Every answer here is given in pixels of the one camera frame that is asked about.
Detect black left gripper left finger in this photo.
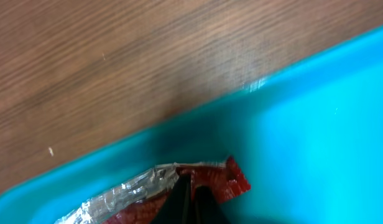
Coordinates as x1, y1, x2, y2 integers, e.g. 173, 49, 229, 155
151, 174, 192, 224

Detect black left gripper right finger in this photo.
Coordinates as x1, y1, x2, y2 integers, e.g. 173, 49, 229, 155
194, 186, 231, 224

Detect red snack wrapper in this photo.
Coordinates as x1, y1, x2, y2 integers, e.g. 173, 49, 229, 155
57, 157, 251, 223

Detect teal plastic tray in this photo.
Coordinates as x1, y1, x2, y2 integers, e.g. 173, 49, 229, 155
0, 26, 383, 223

